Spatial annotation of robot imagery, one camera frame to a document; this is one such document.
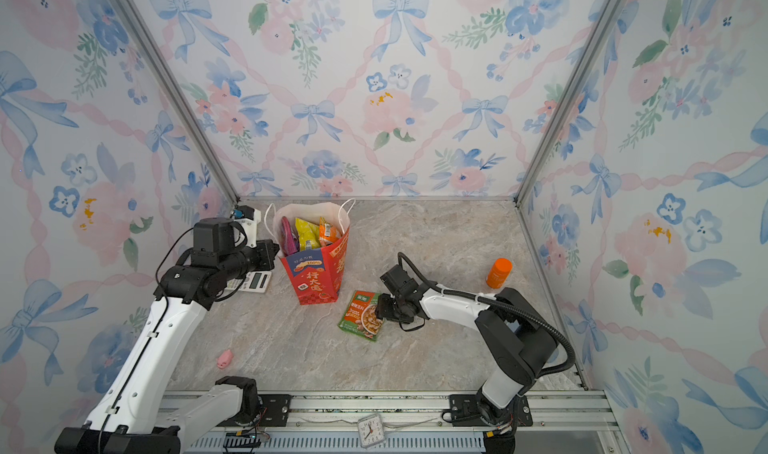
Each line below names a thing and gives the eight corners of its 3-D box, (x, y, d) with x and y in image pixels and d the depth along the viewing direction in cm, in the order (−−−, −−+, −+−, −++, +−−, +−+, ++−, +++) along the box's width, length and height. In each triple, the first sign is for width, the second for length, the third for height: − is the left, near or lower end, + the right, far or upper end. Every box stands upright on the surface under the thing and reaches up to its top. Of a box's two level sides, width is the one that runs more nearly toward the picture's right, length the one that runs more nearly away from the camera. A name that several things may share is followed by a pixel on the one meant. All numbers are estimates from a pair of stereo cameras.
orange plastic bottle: (487, 288, 98) (496, 272, 90) (484, 275, 101) (493, 258, 93) (503, 288, 98) (514, 272, 90) (500, 275, 101) (510, 258, 93)
